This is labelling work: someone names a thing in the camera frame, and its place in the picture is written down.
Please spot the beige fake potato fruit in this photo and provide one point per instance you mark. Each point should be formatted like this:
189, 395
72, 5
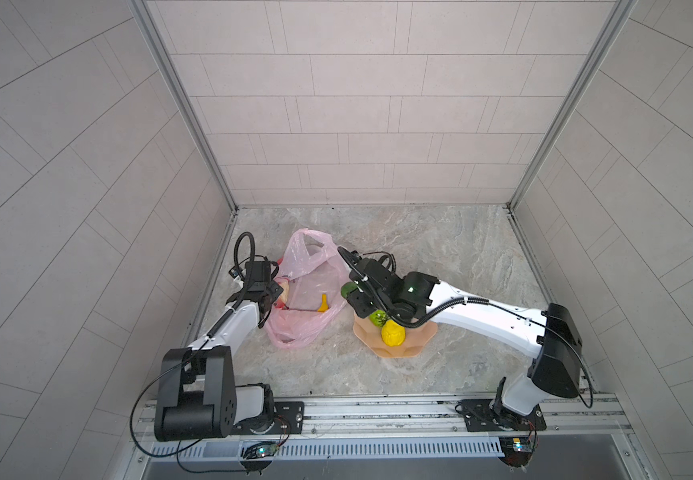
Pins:
283, 299

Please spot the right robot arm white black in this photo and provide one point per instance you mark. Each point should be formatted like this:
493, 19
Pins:
547, 337

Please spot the yellow fake lemon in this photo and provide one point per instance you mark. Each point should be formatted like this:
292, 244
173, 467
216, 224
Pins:
392, 334

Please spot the pink scalloped plate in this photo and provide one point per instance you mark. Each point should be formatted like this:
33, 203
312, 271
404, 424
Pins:
414, 340

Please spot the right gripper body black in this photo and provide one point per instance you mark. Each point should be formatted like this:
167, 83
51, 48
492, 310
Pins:
362, 301

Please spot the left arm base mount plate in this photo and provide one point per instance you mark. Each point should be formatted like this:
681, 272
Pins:
285, 418

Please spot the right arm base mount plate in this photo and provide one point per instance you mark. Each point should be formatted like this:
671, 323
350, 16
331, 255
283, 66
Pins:
480, 417

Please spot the left circuit board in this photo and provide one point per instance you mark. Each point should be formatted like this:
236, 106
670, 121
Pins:
259, 451

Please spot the bumpy light green fruit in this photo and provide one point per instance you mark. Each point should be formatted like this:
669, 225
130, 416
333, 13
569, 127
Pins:
378, 318

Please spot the yellow fake banana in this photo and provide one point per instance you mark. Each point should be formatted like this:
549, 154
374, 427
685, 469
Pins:
324, 305

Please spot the right circuit board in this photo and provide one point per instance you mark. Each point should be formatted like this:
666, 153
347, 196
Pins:
517, 451

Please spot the pink plastic bag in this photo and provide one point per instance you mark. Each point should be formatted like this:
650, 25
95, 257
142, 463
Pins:
312, 266

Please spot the aluminium rail frame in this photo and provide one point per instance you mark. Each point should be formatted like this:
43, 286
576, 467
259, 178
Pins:
434, 415

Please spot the white vent grille strip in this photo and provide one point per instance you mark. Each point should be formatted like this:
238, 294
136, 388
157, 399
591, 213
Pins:
346, 449

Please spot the circuit board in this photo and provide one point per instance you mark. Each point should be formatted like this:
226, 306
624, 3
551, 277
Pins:
259, 451
517, 451

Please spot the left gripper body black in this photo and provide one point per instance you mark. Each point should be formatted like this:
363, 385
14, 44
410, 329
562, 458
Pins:
270, 290

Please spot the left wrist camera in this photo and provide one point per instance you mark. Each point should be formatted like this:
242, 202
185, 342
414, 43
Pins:
255, 271

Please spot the smooth green fake fruit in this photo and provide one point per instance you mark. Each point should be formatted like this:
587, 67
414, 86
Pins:
347, 289

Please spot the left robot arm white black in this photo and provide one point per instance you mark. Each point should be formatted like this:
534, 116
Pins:
198, 397

